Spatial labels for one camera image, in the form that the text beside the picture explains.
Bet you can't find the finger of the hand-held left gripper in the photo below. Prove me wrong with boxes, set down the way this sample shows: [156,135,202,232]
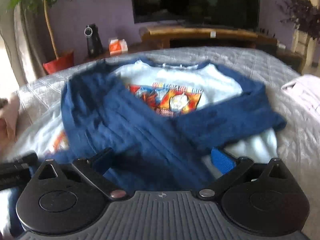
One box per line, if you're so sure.
[0,152,38,191]

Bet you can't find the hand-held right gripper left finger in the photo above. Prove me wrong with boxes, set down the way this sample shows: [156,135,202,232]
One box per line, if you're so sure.
[37,147,127,201]

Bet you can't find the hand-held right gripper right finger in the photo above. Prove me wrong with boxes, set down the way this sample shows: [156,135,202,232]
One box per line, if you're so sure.
[196,148,290,200]

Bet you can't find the white and blue printed shirt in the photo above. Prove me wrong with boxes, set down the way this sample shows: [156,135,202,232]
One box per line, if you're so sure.
[5,58,287,235]

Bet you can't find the pink folded garment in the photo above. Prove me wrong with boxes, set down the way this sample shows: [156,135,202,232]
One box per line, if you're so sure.
[0,92,20,140]

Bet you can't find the potted tree in red pot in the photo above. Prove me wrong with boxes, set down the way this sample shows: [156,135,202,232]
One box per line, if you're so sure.
[9,0,75,75]

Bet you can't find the white folded garment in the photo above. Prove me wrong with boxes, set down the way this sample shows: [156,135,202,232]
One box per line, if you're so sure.
[281,74,320,120]

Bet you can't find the orange tissue pack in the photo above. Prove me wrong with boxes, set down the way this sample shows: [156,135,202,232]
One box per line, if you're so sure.
[108,37,128,55]

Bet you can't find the dark low side table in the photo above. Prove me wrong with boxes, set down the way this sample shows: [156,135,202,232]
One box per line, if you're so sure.
[84,42,150,60]

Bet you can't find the black cylindrical appliance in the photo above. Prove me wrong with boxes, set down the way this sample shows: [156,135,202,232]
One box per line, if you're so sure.
[84,24,104,57]

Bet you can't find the dark low cabinet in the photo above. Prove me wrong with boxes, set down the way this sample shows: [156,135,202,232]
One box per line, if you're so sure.
[257,44,304,72]

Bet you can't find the beige curtain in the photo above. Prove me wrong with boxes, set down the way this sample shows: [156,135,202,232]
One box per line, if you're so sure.
[0,0,48,85]

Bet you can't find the wooden television stand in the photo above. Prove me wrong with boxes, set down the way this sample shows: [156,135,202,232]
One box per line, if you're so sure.
[139,26,278,49]

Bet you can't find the black television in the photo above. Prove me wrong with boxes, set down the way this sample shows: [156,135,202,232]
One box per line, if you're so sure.
[130,0,260,32]

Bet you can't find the dried purple plant in vase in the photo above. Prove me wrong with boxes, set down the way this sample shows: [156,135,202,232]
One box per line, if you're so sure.
[276,0,320,68]

